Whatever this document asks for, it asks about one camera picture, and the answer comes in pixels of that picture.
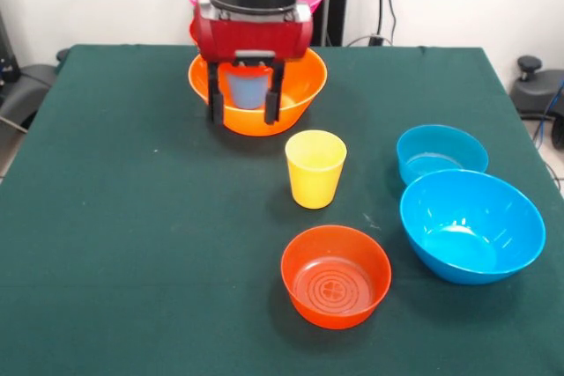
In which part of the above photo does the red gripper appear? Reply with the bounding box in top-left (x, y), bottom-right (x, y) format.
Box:
top-left (193, 13), bottom-right (315, 127)

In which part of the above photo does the blue cup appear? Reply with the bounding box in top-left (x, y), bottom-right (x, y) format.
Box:
top-left (224, 65), bottom-right (271, 110)

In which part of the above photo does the large orange bowl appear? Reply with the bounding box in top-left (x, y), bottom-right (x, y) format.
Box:
top-left (188, 45), bottom-right (329, 136)

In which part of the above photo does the yellow cup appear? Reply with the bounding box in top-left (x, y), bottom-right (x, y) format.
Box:
top-left (284, 129), bottom-right (348, 210)

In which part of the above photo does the small teal blue bowl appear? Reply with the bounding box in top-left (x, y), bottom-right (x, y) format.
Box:
top-left (396, 124), bottom-right (489, 187)

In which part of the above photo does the small red bowl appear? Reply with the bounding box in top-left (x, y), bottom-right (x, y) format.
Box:
top-left (280, 225), bottom-right (392, 330)

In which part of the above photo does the dark green table cloth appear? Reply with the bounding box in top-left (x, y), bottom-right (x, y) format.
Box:
top-left (0, 44), bottom-right (564, 376)

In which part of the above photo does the large blue bowl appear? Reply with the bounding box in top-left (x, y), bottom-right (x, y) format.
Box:
top-left (399, 168), bottom-right (547, 285)

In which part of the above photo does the black wall cable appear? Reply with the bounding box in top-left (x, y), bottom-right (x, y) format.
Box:
top-left (347, 0), bottom-right (397, 47)

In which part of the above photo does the black pedestal leg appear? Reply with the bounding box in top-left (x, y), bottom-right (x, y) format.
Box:
top-left (510, 55), bottom-right (564, 151)
top-left (0, 48), bottom-right (70, 130)

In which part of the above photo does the blue cable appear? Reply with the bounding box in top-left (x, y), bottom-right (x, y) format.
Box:
top-left (532, 80), bottom-right (564, 148)

